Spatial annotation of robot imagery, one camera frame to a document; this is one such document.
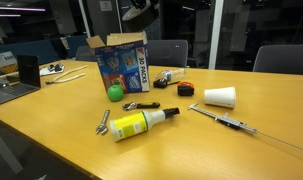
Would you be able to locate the dark grey laptop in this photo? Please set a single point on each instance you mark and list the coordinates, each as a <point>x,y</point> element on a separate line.
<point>27,71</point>

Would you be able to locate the white door frame post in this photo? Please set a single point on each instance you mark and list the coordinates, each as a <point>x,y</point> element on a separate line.
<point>215,33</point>

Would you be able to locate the silver adjustable wrench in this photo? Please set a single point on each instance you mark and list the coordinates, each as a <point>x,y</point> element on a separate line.
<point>104,121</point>

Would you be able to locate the white notice sheet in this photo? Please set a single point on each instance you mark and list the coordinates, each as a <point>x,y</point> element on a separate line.
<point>106,5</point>

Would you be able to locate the blue cardboard snack box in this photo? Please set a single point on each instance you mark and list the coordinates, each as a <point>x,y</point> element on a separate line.
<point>124,63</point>

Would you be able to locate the blue divider panel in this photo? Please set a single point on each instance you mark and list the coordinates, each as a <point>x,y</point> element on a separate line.
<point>41,50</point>

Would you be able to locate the green ball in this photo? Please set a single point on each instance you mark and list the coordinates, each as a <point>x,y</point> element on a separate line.
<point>115,93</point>

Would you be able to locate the white packet with black objects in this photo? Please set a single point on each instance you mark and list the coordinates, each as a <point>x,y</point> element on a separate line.
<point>49,70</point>

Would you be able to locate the metal vernier caliper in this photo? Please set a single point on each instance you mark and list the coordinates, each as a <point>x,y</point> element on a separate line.
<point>229,121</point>

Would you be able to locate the black masking tape roll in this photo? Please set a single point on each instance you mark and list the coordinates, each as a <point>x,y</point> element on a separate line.
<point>141,20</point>

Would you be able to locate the white foam cup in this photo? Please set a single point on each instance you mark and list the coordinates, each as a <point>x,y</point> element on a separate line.
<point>221,97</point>

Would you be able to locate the orange black tape measure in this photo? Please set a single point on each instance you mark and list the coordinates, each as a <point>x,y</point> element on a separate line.
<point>185,89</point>

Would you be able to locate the white yellow sign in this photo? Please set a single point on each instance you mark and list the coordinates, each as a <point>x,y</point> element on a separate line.
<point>2,61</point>

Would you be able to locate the yellow label spray bottle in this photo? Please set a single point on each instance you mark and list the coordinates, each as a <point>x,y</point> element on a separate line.
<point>131,124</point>

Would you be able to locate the clear plastic bottle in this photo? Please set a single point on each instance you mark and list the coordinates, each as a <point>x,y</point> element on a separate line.
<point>172,74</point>

